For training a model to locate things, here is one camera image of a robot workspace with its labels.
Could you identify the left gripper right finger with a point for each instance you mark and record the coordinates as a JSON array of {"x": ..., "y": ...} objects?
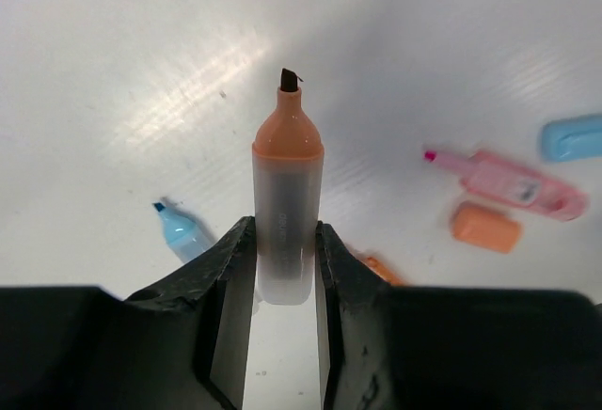
[{"x": 408, "y": 347}]

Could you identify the blue eraser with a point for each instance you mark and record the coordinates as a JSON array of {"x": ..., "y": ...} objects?
[{"x": 571, "y": 139}]

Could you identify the orange highlighter cap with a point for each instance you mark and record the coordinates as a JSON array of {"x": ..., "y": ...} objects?
[{"x": 482, "y": 227}]

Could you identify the blue marker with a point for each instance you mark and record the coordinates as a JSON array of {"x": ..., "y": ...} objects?
[{"x": 183, "y": 234}]

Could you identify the pink highlighter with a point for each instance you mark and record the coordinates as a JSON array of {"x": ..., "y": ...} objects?
[{"x": 493, "y": 177}]

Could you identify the orange highlighter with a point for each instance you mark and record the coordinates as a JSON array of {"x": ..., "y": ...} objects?
[{"x": 383, "y": 271}]

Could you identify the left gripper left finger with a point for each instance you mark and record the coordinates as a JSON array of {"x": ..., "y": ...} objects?
[{"x": 179, "y": 343}]

